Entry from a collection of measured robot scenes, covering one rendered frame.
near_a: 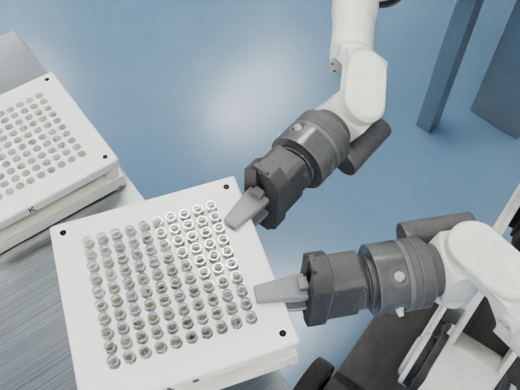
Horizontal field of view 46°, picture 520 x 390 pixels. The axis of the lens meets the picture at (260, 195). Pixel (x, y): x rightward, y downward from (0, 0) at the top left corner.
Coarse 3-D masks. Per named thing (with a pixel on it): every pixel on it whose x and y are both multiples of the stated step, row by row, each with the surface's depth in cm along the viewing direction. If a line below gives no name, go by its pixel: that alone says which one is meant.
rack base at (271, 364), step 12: (264, 360) 71; (276, 360) 71; (288, 360) 71; (228, 372) 70; (240, 372) 70; (252, 372) 71; (264, 372) 72; (192, 384) 70; (204, 384) 70; (216, 384) 70; (228, 384) 71
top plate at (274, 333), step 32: (192, 192) 79; (224, 192) 79; (64, 224) 76; (96, 224) 76; (224, 224) 76; (64, 256) 74; (128, 256) 74; (160, 256) 74; (192, 256) 74; (256, 256) 74; (64, 288) 72; (96, 320) 69; (128, 320) 69; (160, 320) 69; (224, 320) 69; (288, 320) 69; (96, 352) 67; (192, 352) 67; (224, 352) 67; (256, 352) 67; (96, 384) 65; (128, 384) 65; (160, 384) 65
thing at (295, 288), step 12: (288, 276) 71; (300, 276) 71; (264, 288) 70; (276, 288) 70; (288, 288) 70; (300, 288) 70; (264, 300) 70; (276, 300) 70; (288, 300) 70; (300, 300) 70
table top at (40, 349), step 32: (0, 64) 119; (32, 64) 119; (128, 192) 102; (0, 256) 95; (32, 256) 95; (0, 288) 92; (32, 288) 92; (0, 320) 89; (32, 320) 89; (64, 320) 89; (0, 352) 86; (32, 352) 86; (64, 352) 86; (0, 384) 84; (32, 384) 84; (64, 384) 84; (256, 384) 84
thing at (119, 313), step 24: (120, 240) 74; (144, 240) 74; (192, 240) 74; (120, 264) 73; (144, 264) 72; (168, 264) 73; (216, 264) 72; (144, 288) 71; (192, 288) 71; (120, 312) 70; (168, 312) 70; (216, 312) 70; (144, 336) 69
